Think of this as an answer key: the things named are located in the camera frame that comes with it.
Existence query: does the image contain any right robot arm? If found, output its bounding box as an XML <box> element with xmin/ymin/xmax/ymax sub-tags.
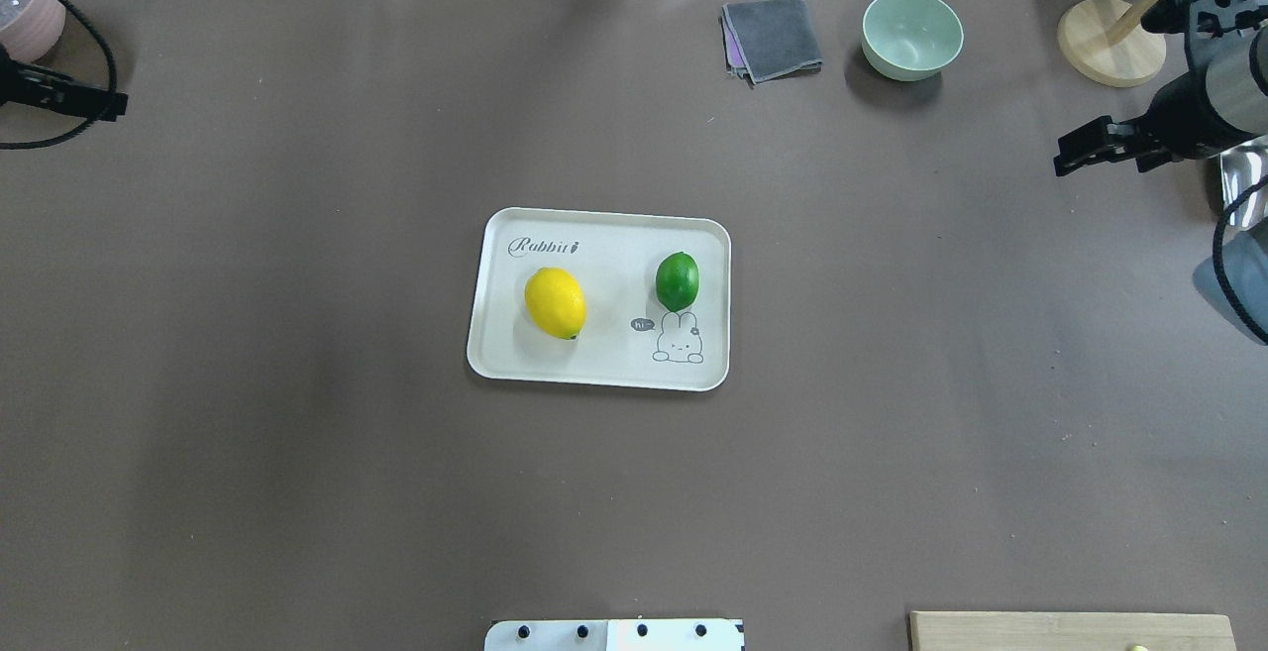
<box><xmin>1052</xmin><ymin>30</ymin><xmax>1265</xmax><ymax>345</ymax></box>

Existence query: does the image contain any pink bowl with ice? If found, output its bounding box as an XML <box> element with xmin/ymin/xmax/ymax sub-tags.
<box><xmin>1</xmin><ymin>0</ymin><xmax>67</xmax><ymax>62</ymax></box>

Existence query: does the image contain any wooden cup stand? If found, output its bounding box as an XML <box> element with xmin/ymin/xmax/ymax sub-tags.
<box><xmin>1056</xmin><ymin>0</ymin><xmax>1167</xmax><ymax>88</ymax></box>

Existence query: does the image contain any wooden cutting board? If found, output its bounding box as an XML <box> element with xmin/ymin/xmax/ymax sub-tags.
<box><xmin>908</xmin><ymin>610</ymin><xmax>1238</xmax><ymax>650</ymax></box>

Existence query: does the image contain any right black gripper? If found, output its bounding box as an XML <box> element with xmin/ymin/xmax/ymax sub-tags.
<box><xmin>1052</xmin><ymin>74</ymin><xmax>1231</xmax><ymax>176</ymax></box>

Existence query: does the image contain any cream rabbit tray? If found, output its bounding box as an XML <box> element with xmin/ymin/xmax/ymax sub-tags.
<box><xmin>467</xmin><ymin>207</ymin><xmax>732</xmax><ymax>392</ymax></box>

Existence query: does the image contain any green lime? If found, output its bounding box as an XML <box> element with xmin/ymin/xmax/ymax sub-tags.
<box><xmin>654</xmin><ymin>251</ymin><xmax>700</xmax><ymax>312</ymax></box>

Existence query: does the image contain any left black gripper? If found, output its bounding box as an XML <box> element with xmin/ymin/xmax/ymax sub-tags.
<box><xmin>0</xmin><ymin>46</ymin><xmax>131</xmax><ymax>122</ymax></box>

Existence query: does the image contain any white camera pole mount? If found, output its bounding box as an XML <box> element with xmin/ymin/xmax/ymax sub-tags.
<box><xmin>483</xmin><ymin>615</ymin><xmax>746</xmax><ymax>650</ymax></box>

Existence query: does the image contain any yellow lemon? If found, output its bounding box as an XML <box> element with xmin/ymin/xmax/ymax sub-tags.
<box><xmin>522</xmin><ymin>268</ymin><xmax>587</xmax><ymax>340</ymax></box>

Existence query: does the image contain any green ceramic bowl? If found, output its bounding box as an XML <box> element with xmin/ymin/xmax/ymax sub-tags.
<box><xmin>862</xmin><ymin>0</ymin><xmax>966</xmax><ymax>82</ymax></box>

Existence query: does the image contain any grey folded cloth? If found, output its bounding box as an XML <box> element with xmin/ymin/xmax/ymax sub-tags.
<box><xmin>720</xmin><ymin>0</ymin><xmax>823</xmax><ymax>85</ymax></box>

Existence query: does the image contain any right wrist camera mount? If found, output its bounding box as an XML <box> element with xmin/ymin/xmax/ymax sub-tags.
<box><xmin>1140</xmin><ymin>0</ymin><xmax>1267</xmax><ymax>39</ymax></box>

